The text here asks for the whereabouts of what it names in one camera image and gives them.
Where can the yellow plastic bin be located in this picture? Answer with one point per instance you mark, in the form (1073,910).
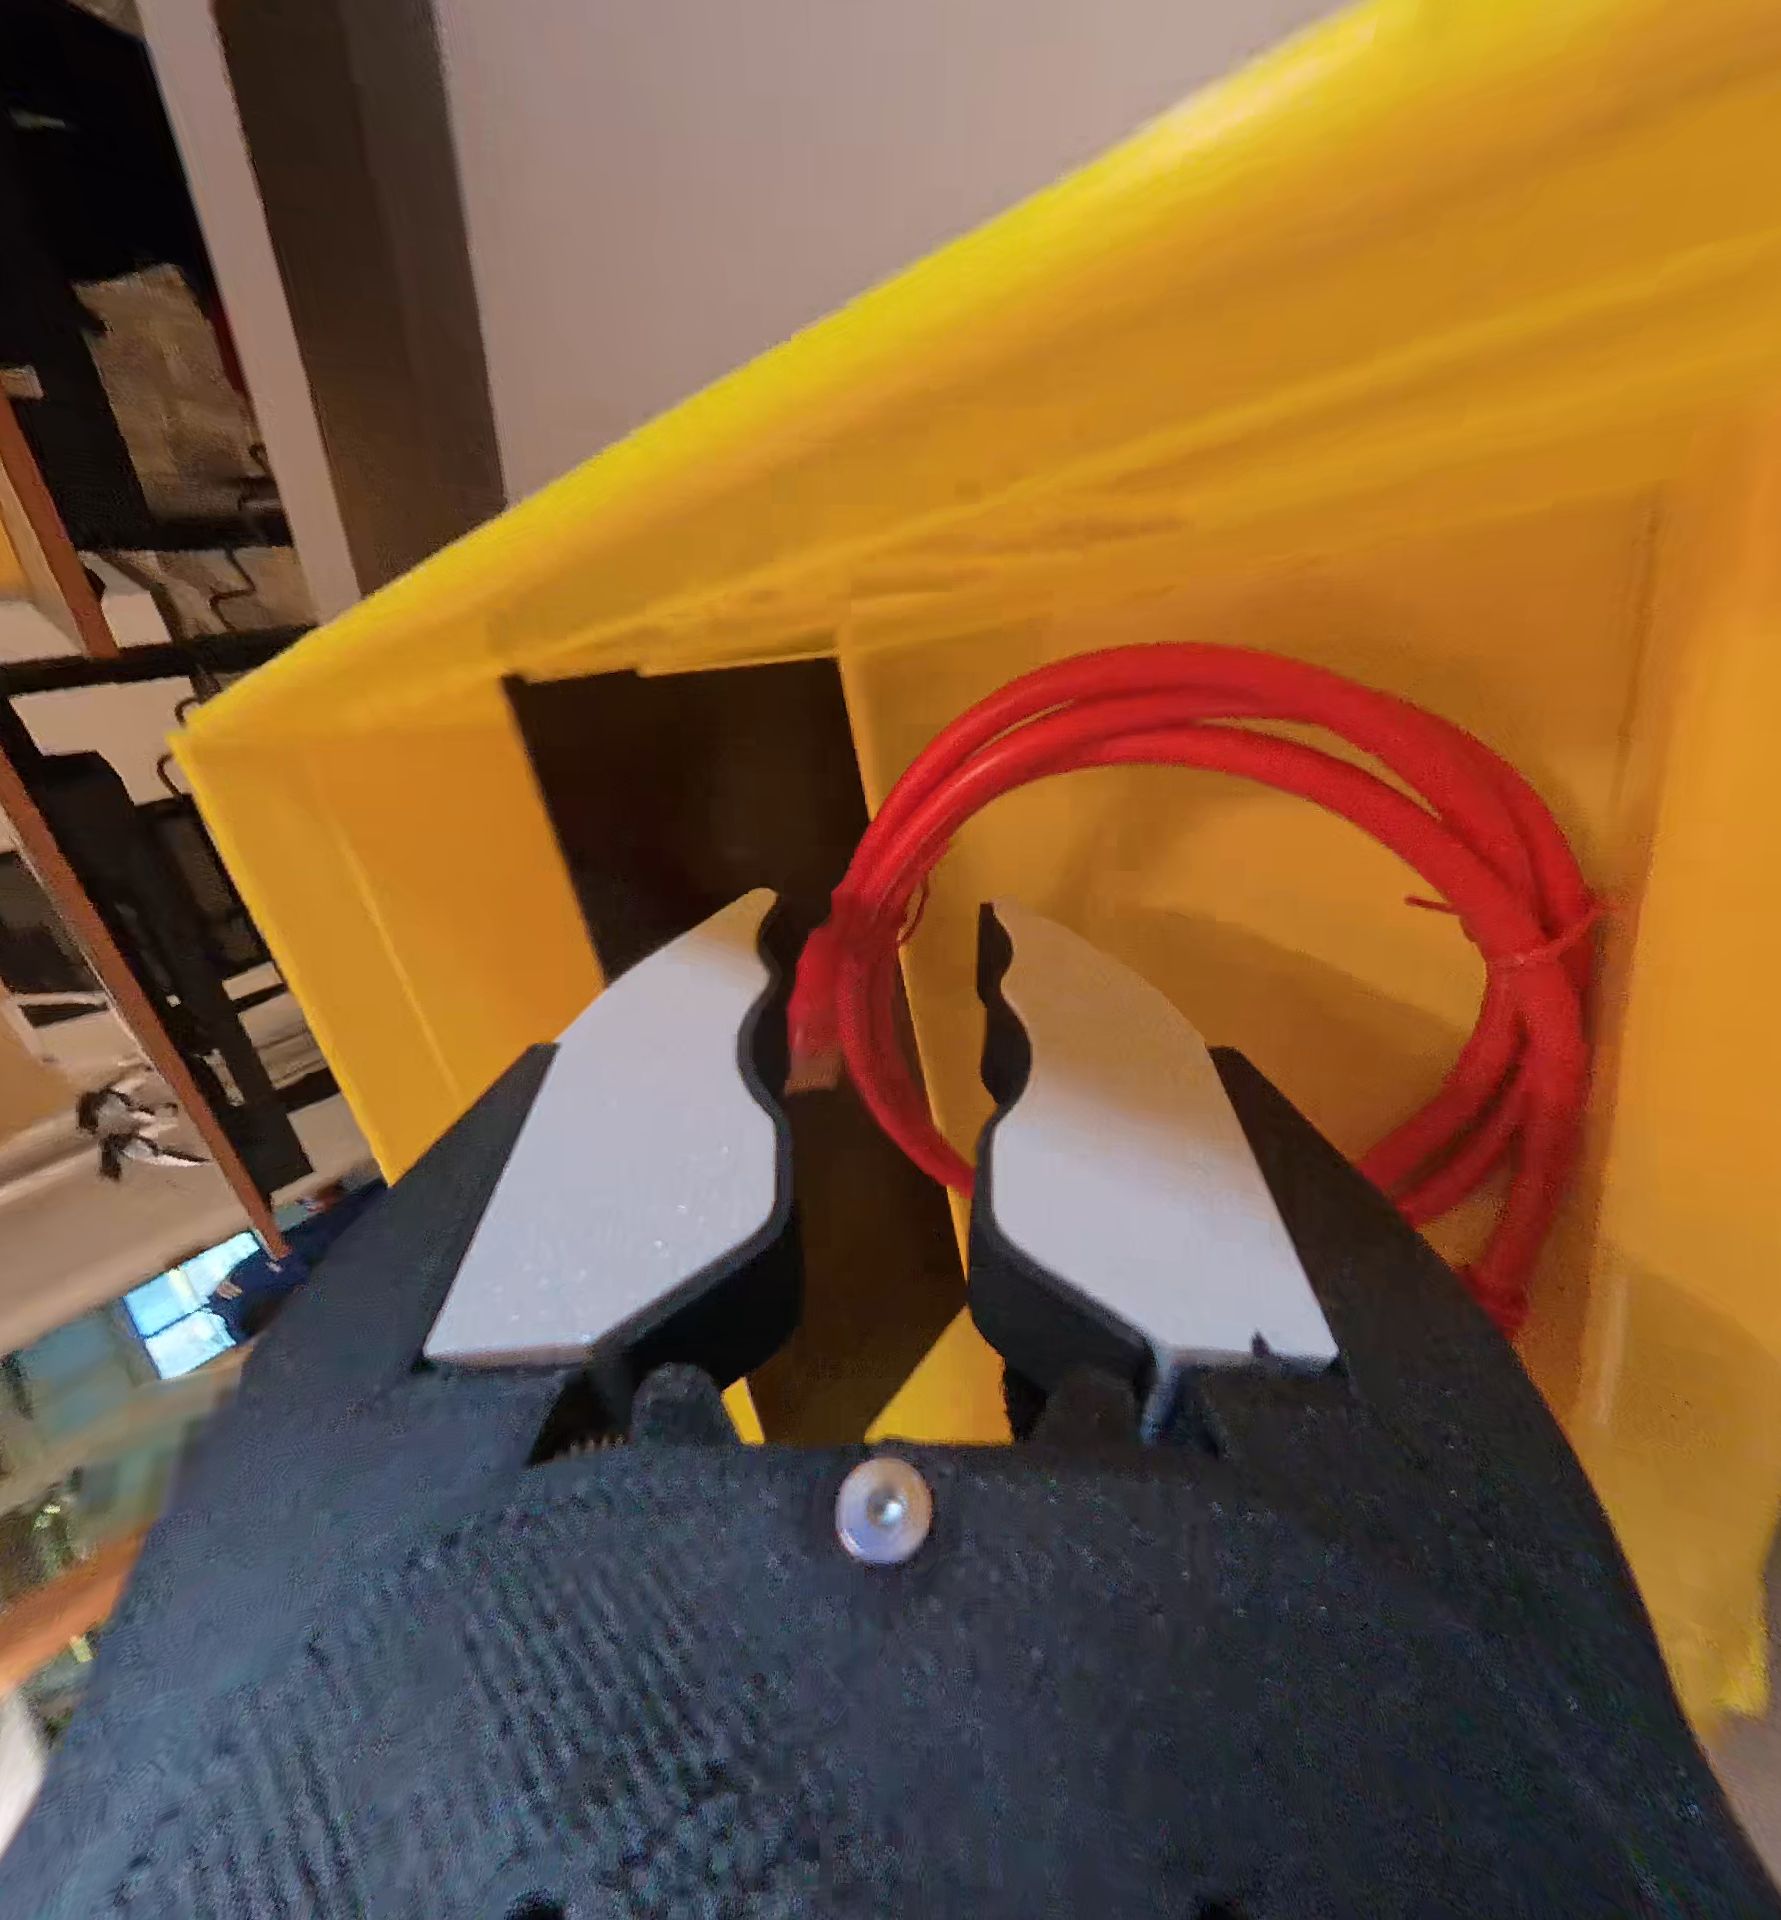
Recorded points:
(1280,377)

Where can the wooden shelf frame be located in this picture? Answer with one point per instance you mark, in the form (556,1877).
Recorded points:
(35,494)

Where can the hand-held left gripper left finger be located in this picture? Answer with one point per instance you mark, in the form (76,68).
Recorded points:
(635,1155)

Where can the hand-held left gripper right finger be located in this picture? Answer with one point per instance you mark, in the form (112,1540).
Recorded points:
(1129,1185)

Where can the black metal rack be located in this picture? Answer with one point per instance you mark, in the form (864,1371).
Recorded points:
(94,796)

